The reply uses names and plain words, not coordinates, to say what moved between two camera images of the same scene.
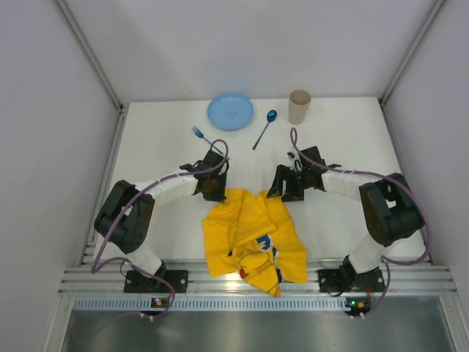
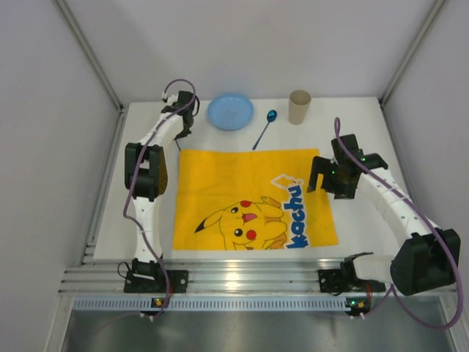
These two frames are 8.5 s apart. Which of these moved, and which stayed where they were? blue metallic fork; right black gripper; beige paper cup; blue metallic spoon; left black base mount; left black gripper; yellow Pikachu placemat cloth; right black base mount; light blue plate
Moved: yellow Pikachu placemat cloth; blue metallic fork; right black gripper; left black gripper
Stayed: beige paper cup; light blue plate; blue metallic spoon; right black base mount; left black base mount
